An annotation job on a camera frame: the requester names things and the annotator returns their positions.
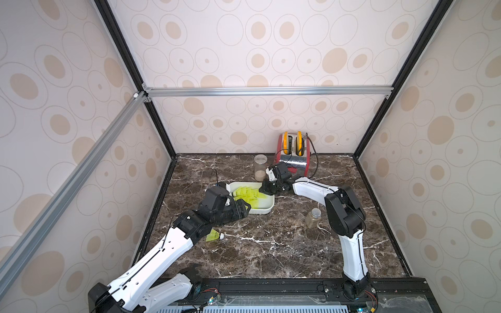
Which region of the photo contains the green shuttlecock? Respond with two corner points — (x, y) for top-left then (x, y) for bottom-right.
(206, 229), (225, 242)
(233, 186), (259, 198)
(241, 196), (270, 209)

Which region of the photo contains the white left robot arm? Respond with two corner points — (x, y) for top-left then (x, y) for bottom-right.
(88, 199), (251, 312)

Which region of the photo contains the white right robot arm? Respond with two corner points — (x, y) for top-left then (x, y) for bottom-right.
(259, 177), (371, 300)

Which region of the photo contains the clear jar with white lid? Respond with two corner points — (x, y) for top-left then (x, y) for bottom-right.
(253, 154), (267, 182)

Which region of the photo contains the red silver toaster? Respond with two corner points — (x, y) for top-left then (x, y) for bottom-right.
(275, 131), (312, 176)

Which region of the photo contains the small jar with grey lid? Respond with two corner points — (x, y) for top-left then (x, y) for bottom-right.
(305, 208), (322, 229)

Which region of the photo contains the silver aluminium crossbar back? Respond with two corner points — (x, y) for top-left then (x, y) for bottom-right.
(146, 86), (393, 97)

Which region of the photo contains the silver aluminium crossbar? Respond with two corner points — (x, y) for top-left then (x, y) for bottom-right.
(146, 86), (393, 97)
(1, 91), (146, 297)

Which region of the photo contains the silver aluminium crossbar left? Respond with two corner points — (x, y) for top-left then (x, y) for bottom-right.
(1, 91), (146, 297)

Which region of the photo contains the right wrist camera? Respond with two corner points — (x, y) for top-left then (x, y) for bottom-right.
(266, 162), (292, 182)

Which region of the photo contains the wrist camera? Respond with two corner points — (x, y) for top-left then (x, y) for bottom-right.
(266, 162), (292, 182)
(197, 183), (230, 222)

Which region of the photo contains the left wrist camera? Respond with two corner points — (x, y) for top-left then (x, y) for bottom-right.
(197, 183), (230, 222)

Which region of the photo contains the black toaster power cable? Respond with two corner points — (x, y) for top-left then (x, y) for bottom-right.
(306, 132), (320, 181)

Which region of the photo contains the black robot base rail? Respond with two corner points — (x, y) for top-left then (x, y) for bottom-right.
(113, 276), (443, 313)

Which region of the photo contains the black corner frame post left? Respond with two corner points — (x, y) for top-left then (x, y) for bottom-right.
(93, 0), (177, 159)

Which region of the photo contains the black corner frame post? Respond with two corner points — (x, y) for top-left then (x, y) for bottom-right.
(353, 0), (454, 162)
(93, 0), (177, 159)

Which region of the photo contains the black corner frame post right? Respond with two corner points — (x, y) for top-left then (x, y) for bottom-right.
(353, 0), (454, 162)

